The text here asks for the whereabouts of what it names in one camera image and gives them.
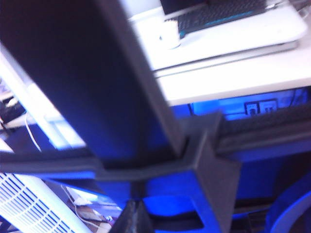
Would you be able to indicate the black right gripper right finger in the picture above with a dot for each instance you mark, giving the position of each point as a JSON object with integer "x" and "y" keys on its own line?
{"x": 144, "y": 218}

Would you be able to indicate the black laptop keyboard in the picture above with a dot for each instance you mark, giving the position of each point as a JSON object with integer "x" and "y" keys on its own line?
{"x": 218, "y": 14}

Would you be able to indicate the black office chair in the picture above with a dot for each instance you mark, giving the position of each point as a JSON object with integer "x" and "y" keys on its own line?
{"x": 73, "y": 60}

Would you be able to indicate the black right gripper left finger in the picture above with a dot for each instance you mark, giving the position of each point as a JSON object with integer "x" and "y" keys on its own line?
{"x": 125, "y": 218}

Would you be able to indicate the white cup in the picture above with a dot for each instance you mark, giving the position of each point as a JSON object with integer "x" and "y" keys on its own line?
{"x": 170, "y": 34}

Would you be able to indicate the white flat device on desk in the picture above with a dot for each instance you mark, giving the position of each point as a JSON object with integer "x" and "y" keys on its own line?
{"x": 230, "y": 46}

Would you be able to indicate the white tower fan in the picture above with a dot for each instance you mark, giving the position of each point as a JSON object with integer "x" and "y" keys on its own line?
{"x": 31, "y": 204}

